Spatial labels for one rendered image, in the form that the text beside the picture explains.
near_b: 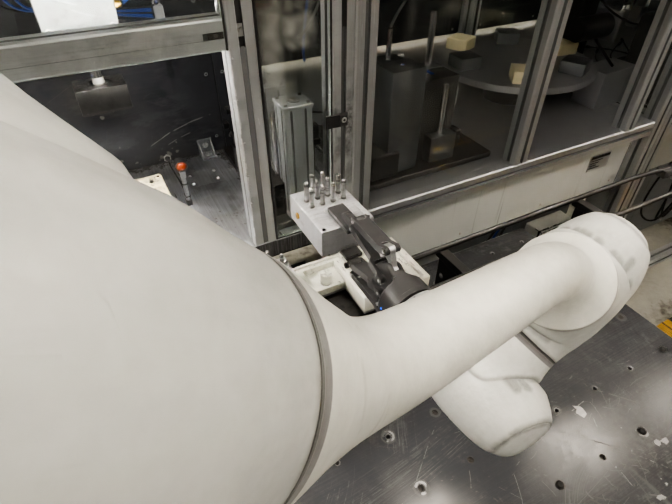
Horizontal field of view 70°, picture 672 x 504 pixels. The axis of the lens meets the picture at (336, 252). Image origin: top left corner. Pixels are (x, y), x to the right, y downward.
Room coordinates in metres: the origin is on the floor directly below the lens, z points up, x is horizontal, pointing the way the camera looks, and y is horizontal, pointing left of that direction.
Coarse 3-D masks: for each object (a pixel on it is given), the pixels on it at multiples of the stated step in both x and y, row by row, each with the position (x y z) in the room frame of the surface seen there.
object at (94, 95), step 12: (96, 72) 0.84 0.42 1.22; (72, 84) 0.84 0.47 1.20; (84, 84) 0.84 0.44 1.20; (96, 84) 0.84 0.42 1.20; (108, 84) 0.84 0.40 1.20; (120, 84) 0.84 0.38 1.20; (84, 96) 0.80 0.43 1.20; (96, 96) 0.81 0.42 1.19; (108, 96) 0.82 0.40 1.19; (120, 96) 0.83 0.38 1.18; (84, 108) 0.80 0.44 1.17; (96, 108) 0.81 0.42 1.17; (108, 108) 0.82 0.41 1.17; (120, 108) 0.83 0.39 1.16
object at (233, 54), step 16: (224, 0) 0.75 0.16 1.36; (240, 0) 0.76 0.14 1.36; (224, 16) 0.75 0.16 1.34; (240, 16) 0.77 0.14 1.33; (256, 48) 0.77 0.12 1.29; (224, 64) 0.78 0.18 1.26; (240, 64) 0.75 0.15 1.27; (256, 64) 0.76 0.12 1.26; (240, 80) 0.75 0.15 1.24; (256, 80) 0.76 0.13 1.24; (240, 96) 0.75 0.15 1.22; (256, 96) 0.76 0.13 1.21; (240, 112) 0.75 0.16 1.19; (256, 112) 0.76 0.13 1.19; (240, 128) 0.75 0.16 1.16; (256, 128) 0.76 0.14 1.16; (240, 144) 0.75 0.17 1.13; (240, 176) 0.78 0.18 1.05; (256, 192) 0.75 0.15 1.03; (256, 208) 0.75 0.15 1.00; (272, 208) 0.76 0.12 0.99; (256, 224) 0.75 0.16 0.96; (272, 224) 0.76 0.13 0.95; (256, 240) 0.75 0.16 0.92; (272, 240) 0.76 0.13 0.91
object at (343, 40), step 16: (336, 0) 0.83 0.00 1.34; (352, 0) 0.84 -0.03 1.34; (336, 16) 0.83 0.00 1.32; (352, 16) 0.84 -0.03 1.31; (336, 32) 0.83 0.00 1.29; (352, 32) 0.84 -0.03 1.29; (336, 48) 0.83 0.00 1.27; (352, 48) 0.84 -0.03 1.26; (336, 64) 0.83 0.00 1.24; (352, 64) 0.84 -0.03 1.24; (336, 80) 0.83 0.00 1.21; (352, 80) 0.84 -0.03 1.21; (336, 96) 0.83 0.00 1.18; (352, 96) 0.84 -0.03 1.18; (336, 112) 0.83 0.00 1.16; (352, 112) 0.85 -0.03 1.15; (336, 128) 0.83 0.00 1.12; (352, 128) 0.85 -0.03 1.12; (336, 144) 0.83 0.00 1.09; (352, 144) 0.85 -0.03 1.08; (336, 160) 0.83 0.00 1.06; (272, 256) 0.76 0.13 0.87
